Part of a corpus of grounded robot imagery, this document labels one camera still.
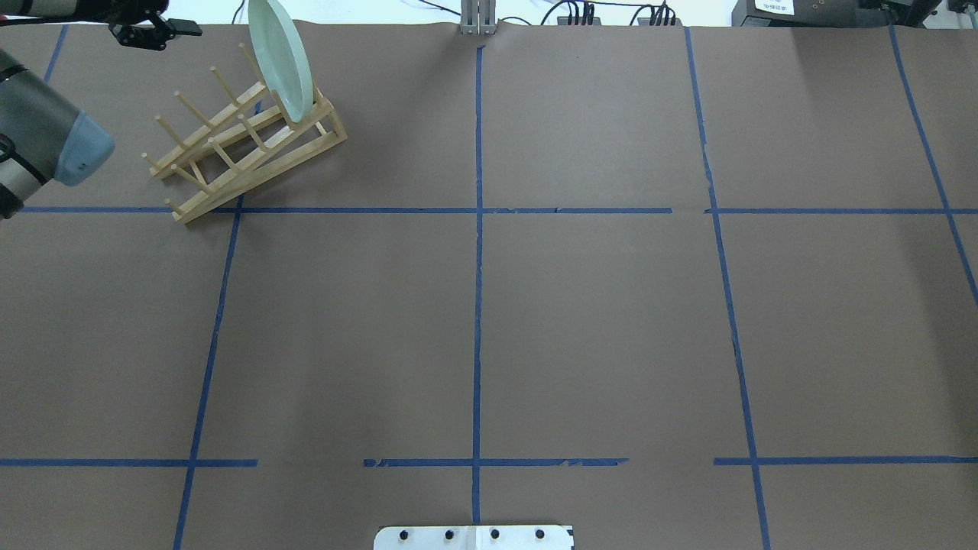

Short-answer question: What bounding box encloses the pale green plate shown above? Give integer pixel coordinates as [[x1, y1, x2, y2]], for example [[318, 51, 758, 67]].
[[247, 1, 315, 122]]

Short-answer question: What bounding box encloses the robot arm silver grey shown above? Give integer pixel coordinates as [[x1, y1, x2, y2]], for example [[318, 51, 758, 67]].
[[1, 1, 202, 219]]

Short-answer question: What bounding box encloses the wooden dish rack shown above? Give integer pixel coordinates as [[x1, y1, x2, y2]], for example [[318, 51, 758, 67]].
[[141, 43, 348, 224]]

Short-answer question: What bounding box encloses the brown paper table cover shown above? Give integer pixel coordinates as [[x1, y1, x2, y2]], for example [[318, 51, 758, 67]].
[[2, 24, 976, 549]]

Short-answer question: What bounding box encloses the aluminium frame post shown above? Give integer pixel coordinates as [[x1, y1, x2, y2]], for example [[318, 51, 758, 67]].
[[460, 0, 498, 36]]

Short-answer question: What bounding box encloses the white pedestal column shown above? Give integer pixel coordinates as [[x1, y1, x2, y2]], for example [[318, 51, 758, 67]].
[[373, 523, 575, 549]]

